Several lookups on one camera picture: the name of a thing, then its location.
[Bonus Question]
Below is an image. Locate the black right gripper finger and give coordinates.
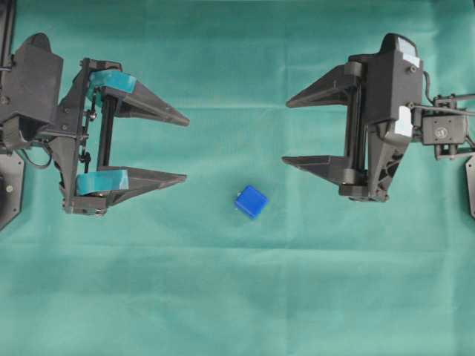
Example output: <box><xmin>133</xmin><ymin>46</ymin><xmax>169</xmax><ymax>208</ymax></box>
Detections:
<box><xmin>281</xmin><ymin>155</ymin><xmax>349</xmax><ymax>194</ymax></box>
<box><xmin>286</xmin><ymin>65</ymin><xmax>349</xmax><ymax>108</ymax></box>

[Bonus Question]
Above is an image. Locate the blue plastic cube block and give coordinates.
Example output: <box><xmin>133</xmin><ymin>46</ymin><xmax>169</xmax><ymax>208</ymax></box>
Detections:
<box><xmin>235</xmin><ymin>185</ymin><xmax>269</xmax><ymax>219</ymax></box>

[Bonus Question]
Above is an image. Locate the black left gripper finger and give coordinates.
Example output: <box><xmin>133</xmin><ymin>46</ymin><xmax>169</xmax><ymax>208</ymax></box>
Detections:
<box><xmin>76</xmin><ymin>167</ymin><xmax>187</xmax><ymax>205</ymax></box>
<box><xmin>87</xmin><ymin>70</ymin><xmax>190</xmax><ymax>126</ymax></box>

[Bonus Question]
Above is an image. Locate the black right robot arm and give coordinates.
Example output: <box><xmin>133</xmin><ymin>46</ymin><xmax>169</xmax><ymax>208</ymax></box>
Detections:
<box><xmin>282</xmin><ymin>33</ymin><xmax>474</xmax><ymax>202</ymax></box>

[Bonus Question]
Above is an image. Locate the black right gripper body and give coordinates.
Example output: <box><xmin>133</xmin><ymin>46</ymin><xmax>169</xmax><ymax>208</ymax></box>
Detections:
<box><xmin>339</xmin><ymin>33</ymin><xmax>423</xmax><ymax>202</ymax></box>

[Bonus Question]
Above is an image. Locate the green table cloth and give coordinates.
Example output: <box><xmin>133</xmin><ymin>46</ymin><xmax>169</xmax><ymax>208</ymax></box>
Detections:
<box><xmin>1</xmin><ymin>1</ymin><xmax>474</xmax><ymax>355</ymax></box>

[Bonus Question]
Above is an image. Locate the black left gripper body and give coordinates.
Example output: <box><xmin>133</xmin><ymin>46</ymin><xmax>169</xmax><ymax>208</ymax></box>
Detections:
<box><xmin>0</xmin><ymin>32</ymin><xmax>123</xmax><ymax>216</ymax></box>

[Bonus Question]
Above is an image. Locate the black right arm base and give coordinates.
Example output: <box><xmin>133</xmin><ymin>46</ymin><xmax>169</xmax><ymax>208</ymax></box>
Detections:
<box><xmin>465</xmin><ymin>155</ymin><xmax>475</xmax><ymax>219</ymax></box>

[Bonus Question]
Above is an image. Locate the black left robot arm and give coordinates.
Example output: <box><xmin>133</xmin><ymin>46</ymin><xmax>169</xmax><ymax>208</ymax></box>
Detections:
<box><xmin>1</xmin><ymin>1</ymin><xmax>189</xmax><ymax>225</ymax></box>

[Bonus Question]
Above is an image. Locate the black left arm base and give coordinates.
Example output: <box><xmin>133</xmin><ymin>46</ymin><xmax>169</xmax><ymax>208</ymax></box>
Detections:
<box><xmin>0</xmin><ymin>152</ymin><xmax>24</xmax><ymax>229</ymax></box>

